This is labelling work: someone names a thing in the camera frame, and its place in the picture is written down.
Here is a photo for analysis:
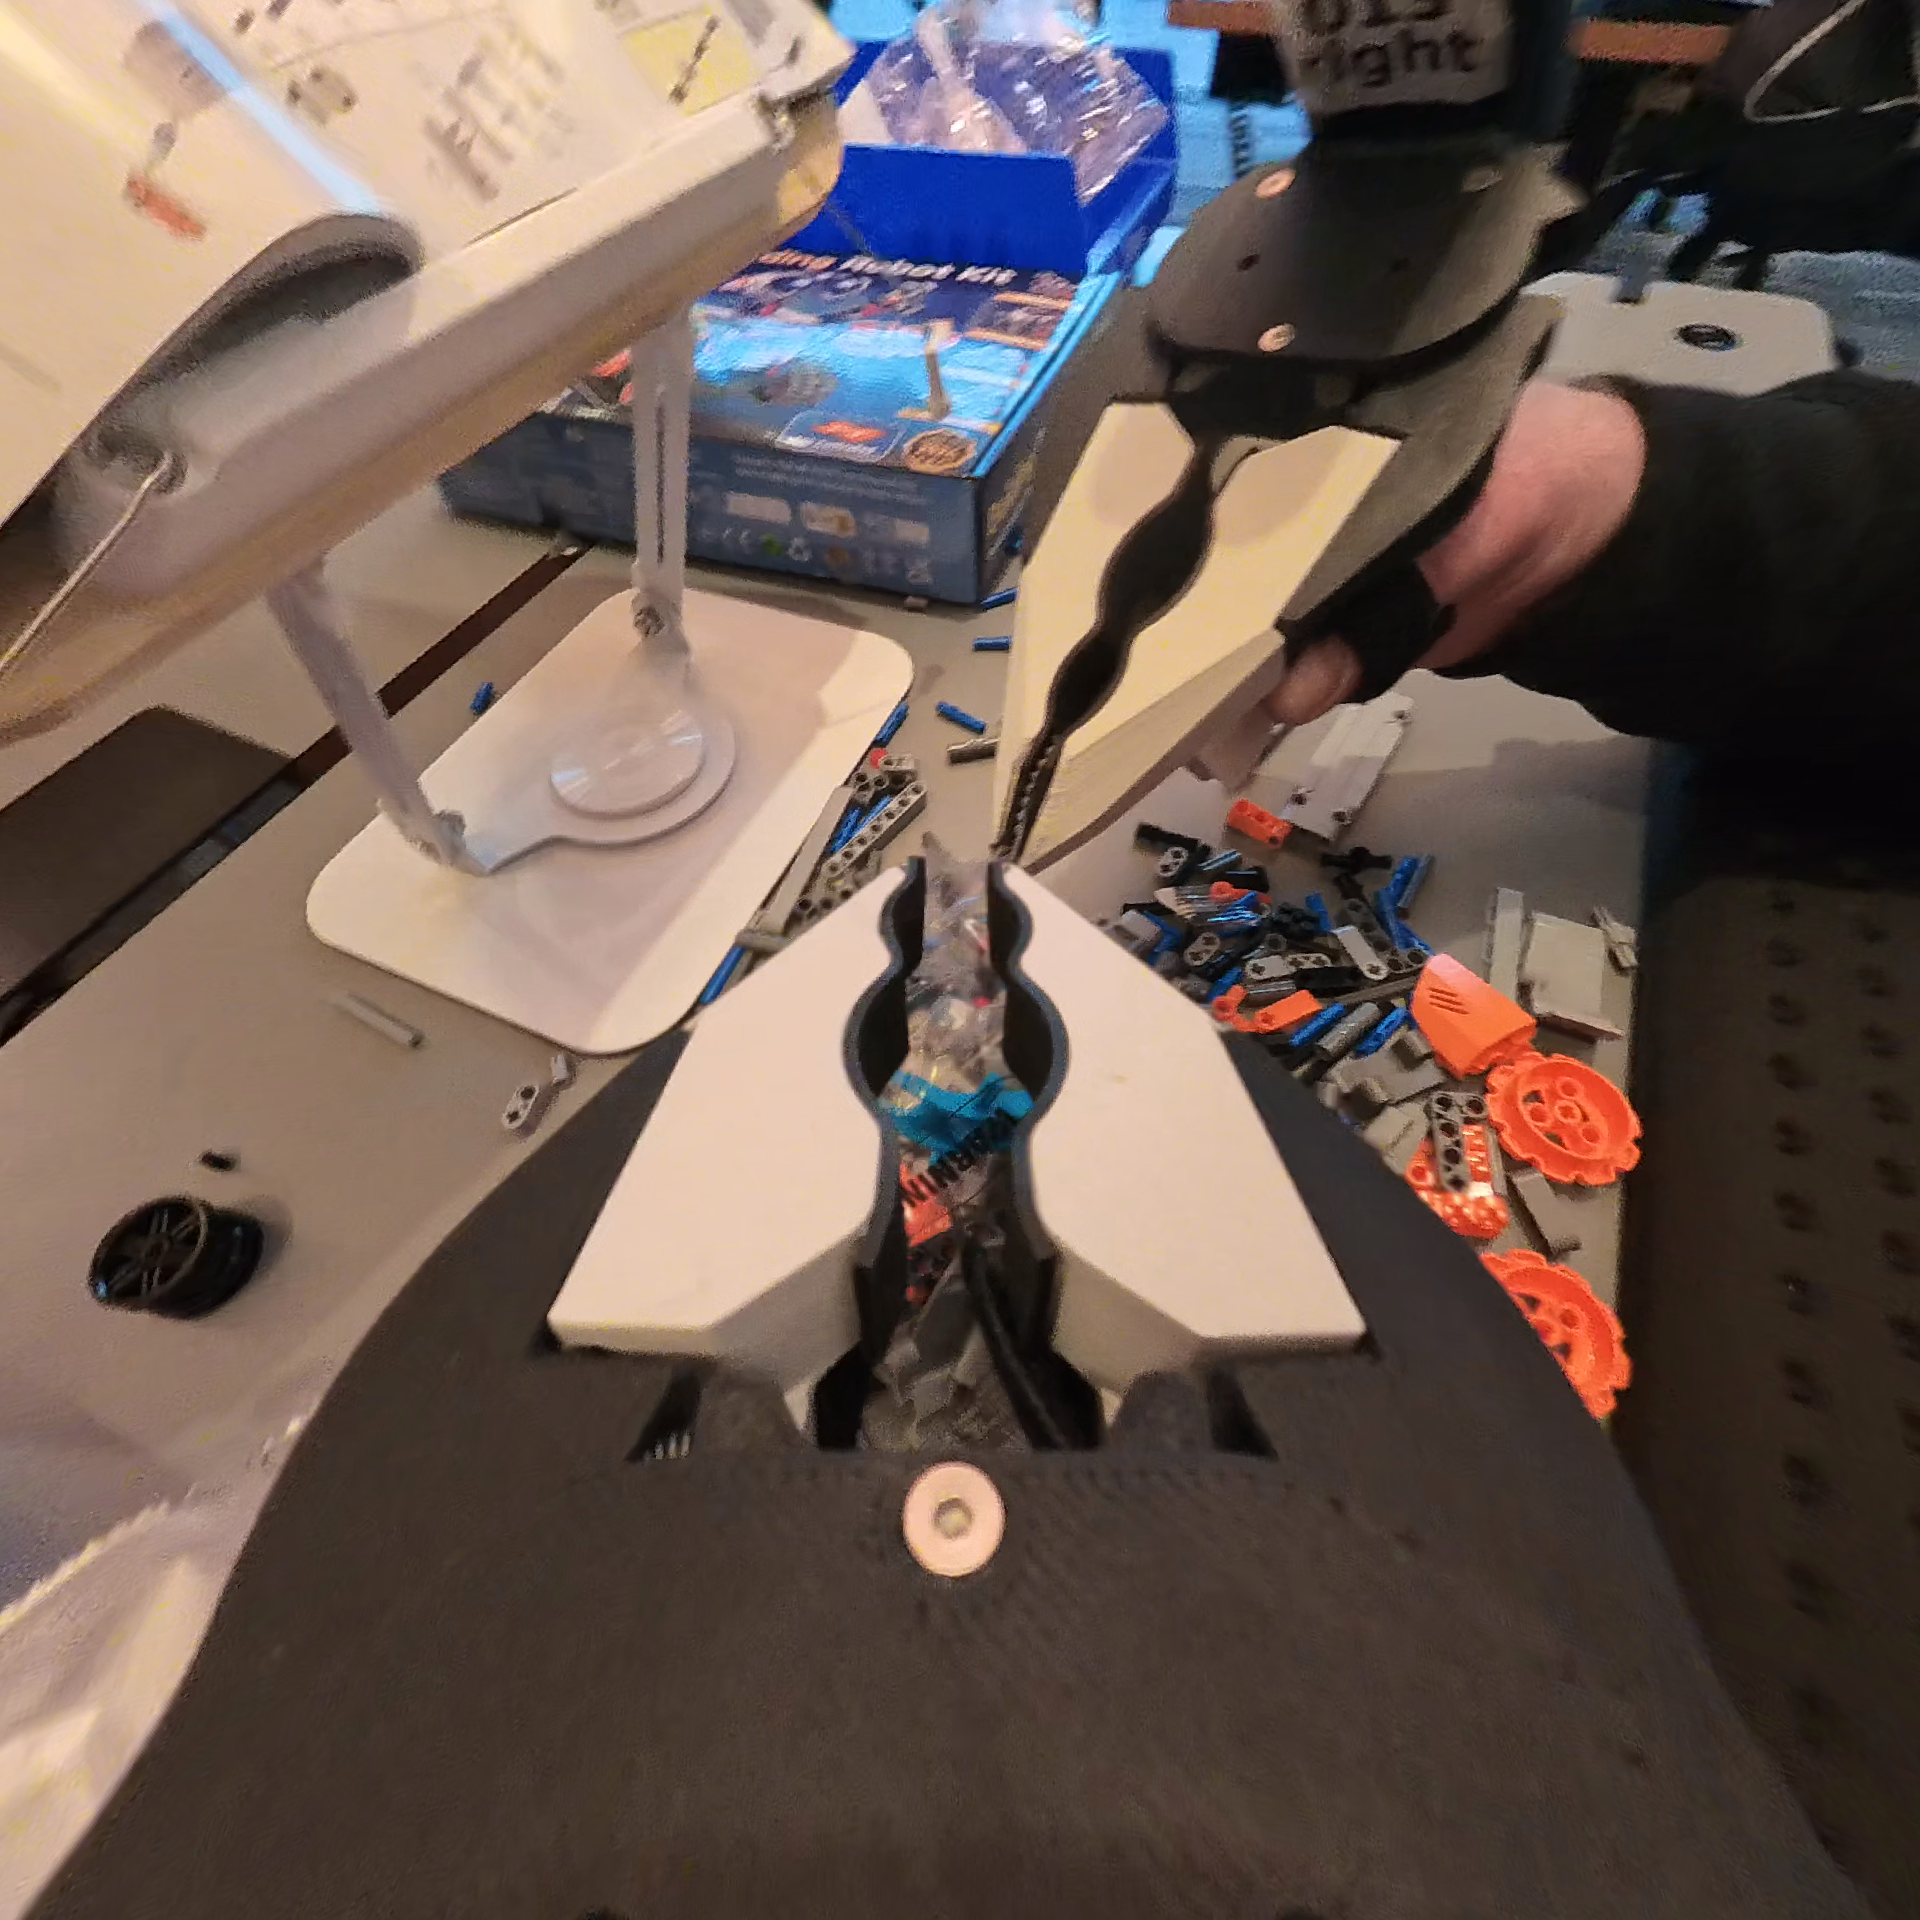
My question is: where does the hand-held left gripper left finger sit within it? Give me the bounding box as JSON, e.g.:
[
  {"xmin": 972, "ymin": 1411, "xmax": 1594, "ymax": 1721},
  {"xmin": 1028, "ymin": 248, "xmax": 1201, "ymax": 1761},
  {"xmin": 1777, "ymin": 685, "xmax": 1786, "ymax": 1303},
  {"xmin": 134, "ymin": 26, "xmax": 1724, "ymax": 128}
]
[{"xmin": 547, "ymin": 860, "xmax": 920, "ymax": 1448}]

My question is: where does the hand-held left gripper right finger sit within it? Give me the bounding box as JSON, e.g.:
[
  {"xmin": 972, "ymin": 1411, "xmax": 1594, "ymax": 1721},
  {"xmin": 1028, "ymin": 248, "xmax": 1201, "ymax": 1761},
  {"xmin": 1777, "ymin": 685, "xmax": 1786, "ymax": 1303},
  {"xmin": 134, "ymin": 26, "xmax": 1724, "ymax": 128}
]
[{"xmin": 982, "ymin": 860, "xmax": 1371, "ymax": 1448}]

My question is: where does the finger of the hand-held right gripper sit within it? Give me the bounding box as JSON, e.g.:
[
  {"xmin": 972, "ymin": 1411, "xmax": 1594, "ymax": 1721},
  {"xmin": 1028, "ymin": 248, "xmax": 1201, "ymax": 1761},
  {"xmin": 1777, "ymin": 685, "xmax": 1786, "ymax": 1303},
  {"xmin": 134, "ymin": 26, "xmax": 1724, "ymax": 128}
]
[
  {"xmin": 1019, "ymin": 423, "xmax": 1408, "ymax": 877},
  {"xmin": 991, "ymin": 395, "xmax": 1203, "ymax": 863}
]

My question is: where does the pile of small building pieces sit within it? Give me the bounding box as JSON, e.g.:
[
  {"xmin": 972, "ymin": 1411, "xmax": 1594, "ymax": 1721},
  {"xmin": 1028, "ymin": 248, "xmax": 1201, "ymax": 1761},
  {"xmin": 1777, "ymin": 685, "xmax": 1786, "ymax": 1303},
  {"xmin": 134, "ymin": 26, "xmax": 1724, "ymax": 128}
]
[{"xmin": 707, "ymin": 750, "xmax": 1502, "ymax": 1248}]

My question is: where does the clear bag of building pieces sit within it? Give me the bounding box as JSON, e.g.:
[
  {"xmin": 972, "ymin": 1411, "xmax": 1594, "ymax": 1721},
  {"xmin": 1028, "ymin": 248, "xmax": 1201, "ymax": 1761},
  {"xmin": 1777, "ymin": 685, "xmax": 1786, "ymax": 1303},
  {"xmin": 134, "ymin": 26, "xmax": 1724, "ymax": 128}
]
[{"xmin": 862, "ymin": 846, "xmax": 1043, "ymax": 1448}]

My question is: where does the person's right forearm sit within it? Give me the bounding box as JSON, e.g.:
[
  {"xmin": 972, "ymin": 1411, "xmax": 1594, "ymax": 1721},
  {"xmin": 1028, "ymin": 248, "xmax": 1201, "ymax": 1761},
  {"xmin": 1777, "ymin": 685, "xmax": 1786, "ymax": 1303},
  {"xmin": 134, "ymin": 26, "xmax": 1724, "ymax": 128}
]
[{"xmin": 1590, "ymin": 367, "xmax": 1920, "ymax": 797}]

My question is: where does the person's right hand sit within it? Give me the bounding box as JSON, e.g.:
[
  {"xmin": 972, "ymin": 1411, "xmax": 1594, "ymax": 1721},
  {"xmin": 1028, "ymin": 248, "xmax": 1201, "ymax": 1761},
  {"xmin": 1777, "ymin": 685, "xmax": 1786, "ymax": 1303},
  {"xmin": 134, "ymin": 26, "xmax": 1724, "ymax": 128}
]
[{"xmin": 1258, "ymin": 383, "xmax": 1652, "ymax": 726}]

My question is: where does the blue robot kit box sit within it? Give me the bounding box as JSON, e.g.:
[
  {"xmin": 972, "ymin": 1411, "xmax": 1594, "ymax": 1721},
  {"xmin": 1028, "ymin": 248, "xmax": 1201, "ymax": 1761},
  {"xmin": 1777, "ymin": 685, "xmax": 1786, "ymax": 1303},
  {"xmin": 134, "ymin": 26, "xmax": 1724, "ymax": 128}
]
[{"xmin": 441, "ymin": 245, "xmax": 1118, "ymax": 605}]

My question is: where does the white book stand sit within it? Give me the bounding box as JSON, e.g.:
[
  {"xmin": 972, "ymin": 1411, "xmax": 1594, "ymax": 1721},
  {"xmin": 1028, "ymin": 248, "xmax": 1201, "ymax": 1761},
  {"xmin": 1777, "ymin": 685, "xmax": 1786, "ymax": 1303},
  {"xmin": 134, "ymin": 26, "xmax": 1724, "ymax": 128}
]
[{"xmin": 0, "ymin": 0, "xmax": 919, "ymax": 1056}]

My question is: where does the orange curved shell piece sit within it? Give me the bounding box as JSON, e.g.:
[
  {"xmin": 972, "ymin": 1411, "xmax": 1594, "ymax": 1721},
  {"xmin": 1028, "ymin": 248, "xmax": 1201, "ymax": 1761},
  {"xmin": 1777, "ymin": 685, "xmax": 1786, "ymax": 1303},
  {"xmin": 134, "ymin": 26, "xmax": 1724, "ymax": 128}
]
[{"xmin": 1410, "ymin": 952, "xmax": 1540, "ymax": 1074}]

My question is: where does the blue plastic bin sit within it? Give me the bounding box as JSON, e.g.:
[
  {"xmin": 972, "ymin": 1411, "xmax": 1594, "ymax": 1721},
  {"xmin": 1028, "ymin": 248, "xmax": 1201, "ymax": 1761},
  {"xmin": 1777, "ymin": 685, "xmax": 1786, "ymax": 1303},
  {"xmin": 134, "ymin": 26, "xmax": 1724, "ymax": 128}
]
[{"xmin": 794, "ymin": 46, "xmax": 1179, "ymax": 278}]

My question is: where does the orange gear wheel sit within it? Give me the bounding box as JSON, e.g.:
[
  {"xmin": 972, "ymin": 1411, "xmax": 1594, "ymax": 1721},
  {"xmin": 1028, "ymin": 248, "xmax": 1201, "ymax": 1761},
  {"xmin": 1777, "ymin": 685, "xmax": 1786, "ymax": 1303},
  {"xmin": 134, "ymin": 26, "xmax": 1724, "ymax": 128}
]
[
  {"xmin": 1475, "ymin": 1248, "xmax": 1634, "ymax": 1418},
  {"xmin": 1486, "ymin": 1054, "xmax": 1645, "ymax": 1186}
]

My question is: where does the grey curved panel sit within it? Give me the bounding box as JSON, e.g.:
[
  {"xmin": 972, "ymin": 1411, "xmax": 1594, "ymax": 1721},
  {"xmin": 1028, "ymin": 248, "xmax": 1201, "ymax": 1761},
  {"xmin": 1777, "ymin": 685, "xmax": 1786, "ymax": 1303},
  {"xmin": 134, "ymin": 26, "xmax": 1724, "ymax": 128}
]
[{"xmin": 1521, "ymin": 910, "xmax": 1628, "ymax": 1040}]

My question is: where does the black wheel hub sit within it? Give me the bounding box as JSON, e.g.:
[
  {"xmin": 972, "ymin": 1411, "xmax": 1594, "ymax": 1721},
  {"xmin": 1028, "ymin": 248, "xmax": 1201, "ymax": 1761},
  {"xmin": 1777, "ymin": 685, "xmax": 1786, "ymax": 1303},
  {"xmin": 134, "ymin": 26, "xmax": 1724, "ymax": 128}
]
[{"xmin": 84, "ymin": 1195, "xmax": 266, "ymax": 1320}]

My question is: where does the black perforated edge pad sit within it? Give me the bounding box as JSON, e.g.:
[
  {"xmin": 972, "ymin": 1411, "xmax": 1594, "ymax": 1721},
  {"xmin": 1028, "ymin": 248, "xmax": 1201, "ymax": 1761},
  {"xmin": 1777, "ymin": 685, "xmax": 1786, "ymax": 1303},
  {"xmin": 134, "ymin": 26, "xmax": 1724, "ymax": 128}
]
[{"xmin": 1619, "ymin": 860, "xmax": 1920, "ymax": 1920}]

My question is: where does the instruction booklet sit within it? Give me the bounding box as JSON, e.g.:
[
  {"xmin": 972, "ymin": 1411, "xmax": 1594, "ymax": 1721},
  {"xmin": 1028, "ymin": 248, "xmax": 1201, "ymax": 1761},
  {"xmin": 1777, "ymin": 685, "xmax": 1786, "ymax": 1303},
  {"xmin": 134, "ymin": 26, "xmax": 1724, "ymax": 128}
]
[{"xmin": 0, "ymin": 0, "xmax": 843, "ymax": 513}]

